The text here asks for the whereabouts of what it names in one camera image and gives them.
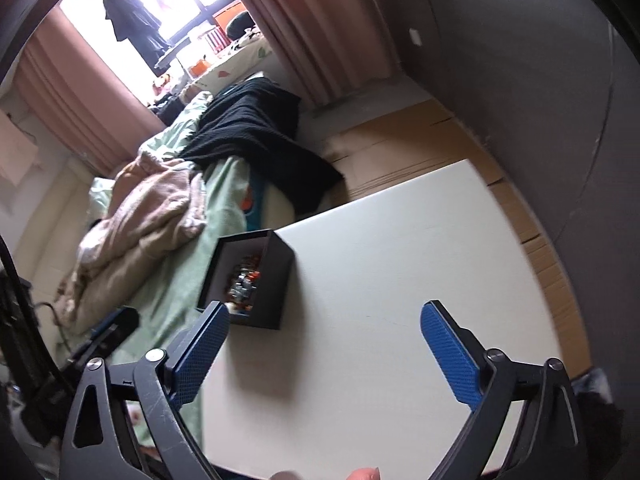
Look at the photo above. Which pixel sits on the green bed sheet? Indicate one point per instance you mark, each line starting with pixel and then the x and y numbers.
pixel 225 200

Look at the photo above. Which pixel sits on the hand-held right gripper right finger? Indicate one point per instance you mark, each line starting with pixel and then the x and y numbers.
pixel 450 355

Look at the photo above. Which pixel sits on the floral cloth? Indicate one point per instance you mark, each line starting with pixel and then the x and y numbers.
pixel 235 62

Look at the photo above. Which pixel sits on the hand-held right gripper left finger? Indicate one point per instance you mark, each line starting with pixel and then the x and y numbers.
pixel 200 355

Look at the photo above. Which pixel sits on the paper sheet on wall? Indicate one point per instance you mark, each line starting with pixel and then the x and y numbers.
pixel 15 152

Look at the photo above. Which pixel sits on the person's right hand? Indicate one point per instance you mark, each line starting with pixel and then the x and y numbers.
pixel 365 474

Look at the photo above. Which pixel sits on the pink fleece blanket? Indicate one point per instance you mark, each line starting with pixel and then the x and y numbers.
pixel 145 210

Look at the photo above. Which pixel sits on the pile of small jewelry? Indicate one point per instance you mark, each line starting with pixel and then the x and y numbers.
pixel 240 291

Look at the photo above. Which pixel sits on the red striped box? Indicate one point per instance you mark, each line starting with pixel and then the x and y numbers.
pixel 216 38

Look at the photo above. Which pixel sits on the orange box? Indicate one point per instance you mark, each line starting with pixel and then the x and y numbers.
pixel 232 10

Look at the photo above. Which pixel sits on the black knit sweater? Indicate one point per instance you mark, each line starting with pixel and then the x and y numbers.
pixel 250 130

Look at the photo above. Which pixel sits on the cream bed headboard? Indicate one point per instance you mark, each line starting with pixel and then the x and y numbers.
pixel 50 220

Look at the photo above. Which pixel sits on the hanging dark garment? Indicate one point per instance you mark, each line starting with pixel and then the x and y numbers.
pixel 137 25

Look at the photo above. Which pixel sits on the black round cushion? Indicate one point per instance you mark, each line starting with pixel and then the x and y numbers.
pixel 240 24

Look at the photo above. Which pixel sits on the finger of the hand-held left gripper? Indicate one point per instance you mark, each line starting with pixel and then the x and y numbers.
pixel 120 319

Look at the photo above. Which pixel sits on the black jewelry box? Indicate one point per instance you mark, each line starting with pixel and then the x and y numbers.
pixel 277 280

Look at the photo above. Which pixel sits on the dark clothes pile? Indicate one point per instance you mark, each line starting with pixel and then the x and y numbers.
pixel 167 106

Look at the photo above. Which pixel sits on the white wall switch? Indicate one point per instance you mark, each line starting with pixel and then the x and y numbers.
pixel 415 36

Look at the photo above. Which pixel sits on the dark cloth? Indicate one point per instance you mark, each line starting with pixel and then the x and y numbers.
pixel 592 385

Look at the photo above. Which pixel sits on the pink curtain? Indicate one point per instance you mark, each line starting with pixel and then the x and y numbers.
pixel 320 25
pixel 75 85

